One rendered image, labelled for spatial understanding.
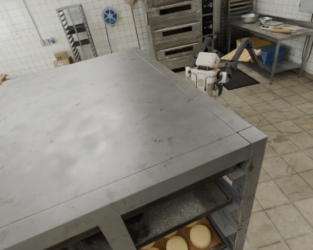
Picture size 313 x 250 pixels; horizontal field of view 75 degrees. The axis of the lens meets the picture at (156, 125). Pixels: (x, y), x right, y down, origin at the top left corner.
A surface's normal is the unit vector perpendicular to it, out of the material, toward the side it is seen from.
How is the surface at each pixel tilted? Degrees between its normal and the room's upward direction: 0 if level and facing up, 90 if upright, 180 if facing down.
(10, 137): 0
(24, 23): 90
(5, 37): 90
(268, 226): 0
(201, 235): 0
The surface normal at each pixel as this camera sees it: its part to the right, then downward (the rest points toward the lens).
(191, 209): -0.15, -0.80
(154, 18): 0.18, 0.56
